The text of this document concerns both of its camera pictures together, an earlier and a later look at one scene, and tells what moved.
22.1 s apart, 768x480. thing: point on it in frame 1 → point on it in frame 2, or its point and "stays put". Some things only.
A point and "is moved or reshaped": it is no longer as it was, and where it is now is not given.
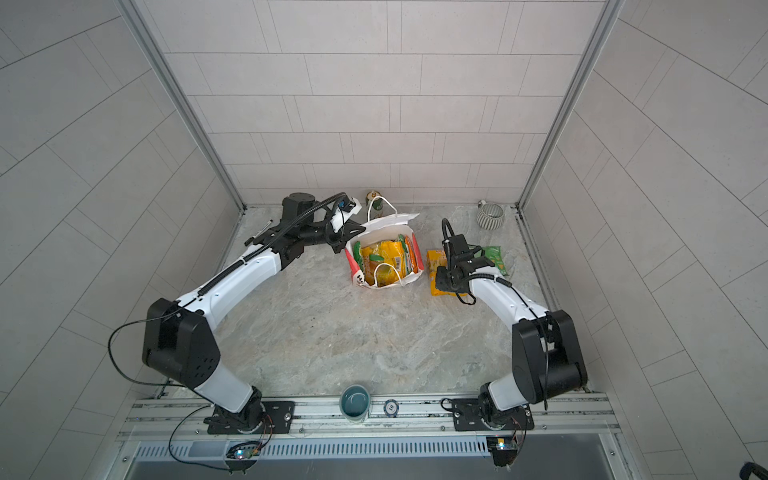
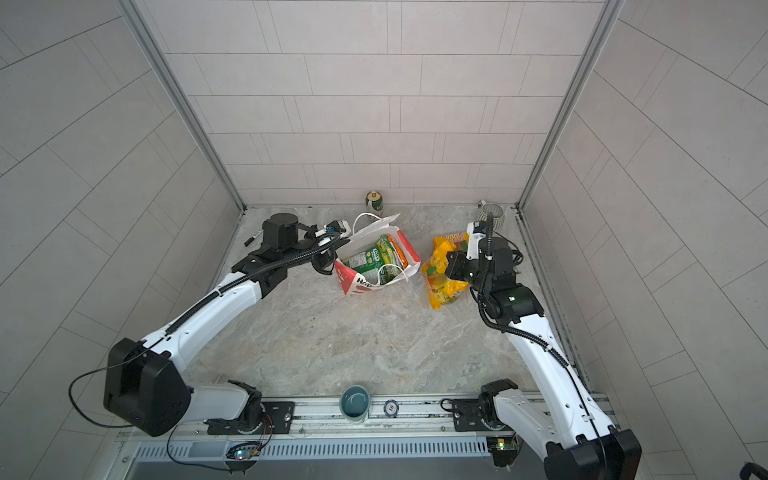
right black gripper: [440, 282] → [455, 266]
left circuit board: [242, 456] stays put
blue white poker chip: [391, 407] stays put
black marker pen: [259, 233] stays put
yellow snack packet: [383, 262] → [441, 288]
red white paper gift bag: [386, 253] is moved or reshaped
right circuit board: [503, 450] stays put
